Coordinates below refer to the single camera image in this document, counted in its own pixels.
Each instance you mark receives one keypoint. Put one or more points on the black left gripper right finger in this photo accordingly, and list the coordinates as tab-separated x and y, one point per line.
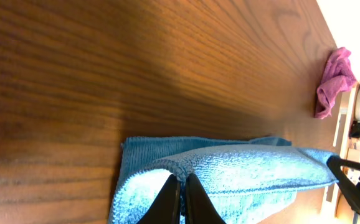
199	208

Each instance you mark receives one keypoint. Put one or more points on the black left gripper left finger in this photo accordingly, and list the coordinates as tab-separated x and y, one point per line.
165	209

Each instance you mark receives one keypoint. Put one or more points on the blue microfiber cloth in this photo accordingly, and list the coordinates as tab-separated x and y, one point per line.
246	181

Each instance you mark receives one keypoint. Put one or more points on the crumpled pink cloth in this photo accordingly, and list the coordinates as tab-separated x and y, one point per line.
337	78

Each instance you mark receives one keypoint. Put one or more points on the wooden shelf with clutter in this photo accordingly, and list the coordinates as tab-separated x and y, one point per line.
347	142

